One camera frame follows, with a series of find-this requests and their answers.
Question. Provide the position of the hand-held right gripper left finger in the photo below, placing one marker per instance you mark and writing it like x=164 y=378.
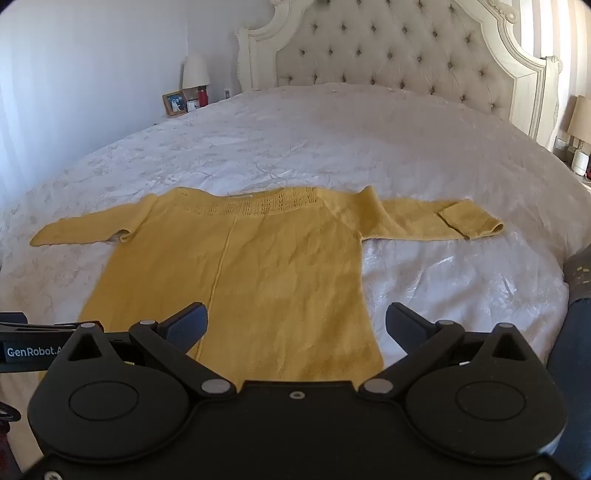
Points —
x=189 y=328

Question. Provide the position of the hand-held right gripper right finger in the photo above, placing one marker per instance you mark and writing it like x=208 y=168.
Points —
x=405 y=326

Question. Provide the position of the yellow knitted sweater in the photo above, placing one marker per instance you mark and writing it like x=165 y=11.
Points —
x=286 y=286

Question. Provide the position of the person's blue jeans leg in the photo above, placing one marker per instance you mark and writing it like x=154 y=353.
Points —
x=575 y=369

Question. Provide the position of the grey speckled cloth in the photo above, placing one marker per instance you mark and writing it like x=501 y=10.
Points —
x=579 y=277

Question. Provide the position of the bed with white bedspread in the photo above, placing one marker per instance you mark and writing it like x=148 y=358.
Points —
x=323 y=138

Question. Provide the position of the white round device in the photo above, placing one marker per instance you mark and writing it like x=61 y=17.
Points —
x=580 y=162

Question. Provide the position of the white table lamp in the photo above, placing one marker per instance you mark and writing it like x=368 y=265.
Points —
x=195 y=71

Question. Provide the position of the beige shade table lamp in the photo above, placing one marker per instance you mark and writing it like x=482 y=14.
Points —
x=581 y=120

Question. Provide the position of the tufted beige headboard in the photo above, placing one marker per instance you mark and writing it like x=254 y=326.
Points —
x=392 y=46

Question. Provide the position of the wooden photo frame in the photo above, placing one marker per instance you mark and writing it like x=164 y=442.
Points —
x=174 y=104

